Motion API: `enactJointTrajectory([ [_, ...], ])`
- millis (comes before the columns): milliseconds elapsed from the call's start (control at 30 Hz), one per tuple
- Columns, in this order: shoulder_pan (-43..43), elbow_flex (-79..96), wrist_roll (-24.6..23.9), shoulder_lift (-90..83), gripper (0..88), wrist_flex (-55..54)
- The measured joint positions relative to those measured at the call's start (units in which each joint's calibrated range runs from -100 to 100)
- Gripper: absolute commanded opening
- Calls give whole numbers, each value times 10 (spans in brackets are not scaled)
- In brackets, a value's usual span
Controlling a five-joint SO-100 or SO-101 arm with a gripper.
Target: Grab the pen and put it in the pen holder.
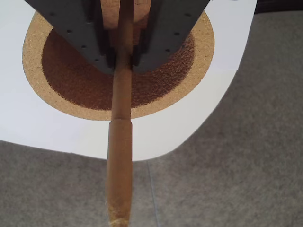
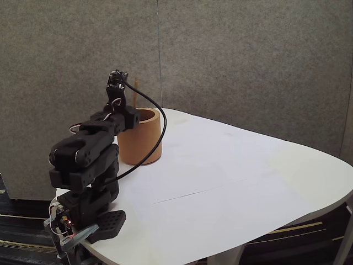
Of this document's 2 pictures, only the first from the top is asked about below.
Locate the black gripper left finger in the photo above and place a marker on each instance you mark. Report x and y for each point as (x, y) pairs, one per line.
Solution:
(78, 28)

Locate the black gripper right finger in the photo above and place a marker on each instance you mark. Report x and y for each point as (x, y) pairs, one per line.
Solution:
(170, 30)

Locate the brown pen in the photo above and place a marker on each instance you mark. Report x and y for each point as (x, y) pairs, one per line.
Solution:
(120, 153)

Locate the brown cork pen holder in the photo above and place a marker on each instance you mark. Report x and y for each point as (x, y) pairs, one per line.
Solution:
(71, 82)

